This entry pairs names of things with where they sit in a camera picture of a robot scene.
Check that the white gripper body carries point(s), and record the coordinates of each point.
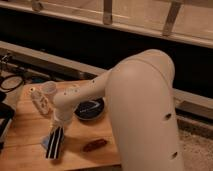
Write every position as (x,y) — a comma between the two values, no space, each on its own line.
(61,118)

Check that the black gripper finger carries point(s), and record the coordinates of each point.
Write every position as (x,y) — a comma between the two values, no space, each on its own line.
(58,143)
(50,145)

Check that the blue eraser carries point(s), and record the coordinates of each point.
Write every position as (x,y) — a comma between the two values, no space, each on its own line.
(45,142)

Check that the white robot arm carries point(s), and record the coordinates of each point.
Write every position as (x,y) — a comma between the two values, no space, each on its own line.
(139,94)

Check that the black round dish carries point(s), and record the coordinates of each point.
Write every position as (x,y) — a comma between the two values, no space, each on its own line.
(90,110)

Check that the wooden board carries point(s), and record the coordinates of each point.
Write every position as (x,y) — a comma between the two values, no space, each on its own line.
(23,151)

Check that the brown oblong object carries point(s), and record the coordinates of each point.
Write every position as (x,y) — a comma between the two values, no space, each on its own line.
(94,145)

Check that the black device at left edge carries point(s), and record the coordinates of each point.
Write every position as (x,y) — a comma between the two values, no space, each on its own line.
(6,115)

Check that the metal window rail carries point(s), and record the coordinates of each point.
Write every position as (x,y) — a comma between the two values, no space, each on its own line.
(187,21)

